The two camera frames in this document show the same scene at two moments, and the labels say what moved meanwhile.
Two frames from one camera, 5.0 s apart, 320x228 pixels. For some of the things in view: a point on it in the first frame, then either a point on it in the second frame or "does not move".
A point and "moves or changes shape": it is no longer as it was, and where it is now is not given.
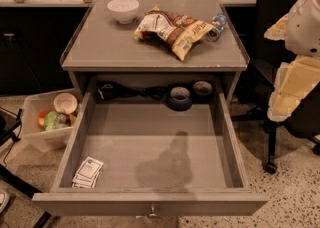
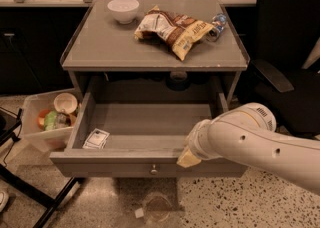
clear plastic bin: x=48 y=118 does not move
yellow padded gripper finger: x=293 y=80 -> x=208 y=139
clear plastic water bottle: x=218 y=22 does not move
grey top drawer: x=125 y=159 moves or changes shape
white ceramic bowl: x=123 y=9 does not move
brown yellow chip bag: x=178 y=32 does not move
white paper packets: x=87 y=174 -> x=96 y=140
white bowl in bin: x=65 y=102 does not move
